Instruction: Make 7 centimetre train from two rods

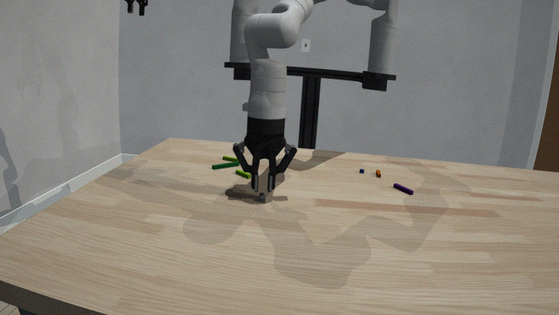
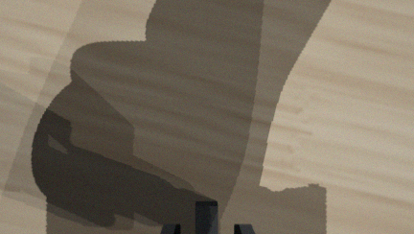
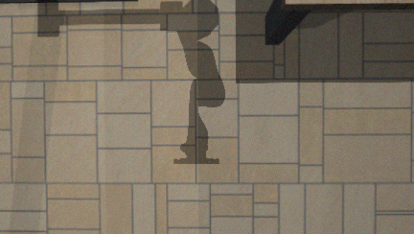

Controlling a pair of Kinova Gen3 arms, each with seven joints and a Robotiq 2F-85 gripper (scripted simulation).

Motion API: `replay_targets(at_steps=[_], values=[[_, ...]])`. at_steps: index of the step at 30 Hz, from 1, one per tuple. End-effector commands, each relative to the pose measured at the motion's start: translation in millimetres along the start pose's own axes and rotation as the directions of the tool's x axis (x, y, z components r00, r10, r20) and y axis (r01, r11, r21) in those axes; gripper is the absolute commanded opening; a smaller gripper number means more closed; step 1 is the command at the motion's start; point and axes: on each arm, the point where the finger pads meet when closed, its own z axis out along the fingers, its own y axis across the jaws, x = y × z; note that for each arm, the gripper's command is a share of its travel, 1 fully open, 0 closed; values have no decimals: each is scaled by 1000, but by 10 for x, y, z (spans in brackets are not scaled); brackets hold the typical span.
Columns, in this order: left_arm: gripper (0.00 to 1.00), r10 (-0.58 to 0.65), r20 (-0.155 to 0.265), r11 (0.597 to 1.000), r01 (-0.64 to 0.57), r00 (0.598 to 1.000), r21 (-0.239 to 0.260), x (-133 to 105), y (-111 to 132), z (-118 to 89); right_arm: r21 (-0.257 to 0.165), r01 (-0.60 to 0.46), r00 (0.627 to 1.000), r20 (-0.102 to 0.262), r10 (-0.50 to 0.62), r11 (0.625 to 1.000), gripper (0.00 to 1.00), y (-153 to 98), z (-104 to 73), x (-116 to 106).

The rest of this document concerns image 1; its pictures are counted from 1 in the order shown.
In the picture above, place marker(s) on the purple rod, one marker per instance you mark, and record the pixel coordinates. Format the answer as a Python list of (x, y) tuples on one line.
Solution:
[(403, 189)]

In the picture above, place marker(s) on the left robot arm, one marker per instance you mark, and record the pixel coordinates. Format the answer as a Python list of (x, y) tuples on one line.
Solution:
[(280, 29)]

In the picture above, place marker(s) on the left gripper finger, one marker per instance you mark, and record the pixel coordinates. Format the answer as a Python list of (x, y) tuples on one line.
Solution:
[(290, 151), (253, 170)]

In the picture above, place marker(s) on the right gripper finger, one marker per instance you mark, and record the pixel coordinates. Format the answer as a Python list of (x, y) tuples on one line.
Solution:
[(130, 5), (142, 5)]

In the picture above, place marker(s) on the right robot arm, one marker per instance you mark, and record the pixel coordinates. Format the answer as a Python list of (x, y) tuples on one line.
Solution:
[(241, 11)]

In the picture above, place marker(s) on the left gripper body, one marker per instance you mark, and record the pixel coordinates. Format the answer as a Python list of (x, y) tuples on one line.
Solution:
[(265, 131)]

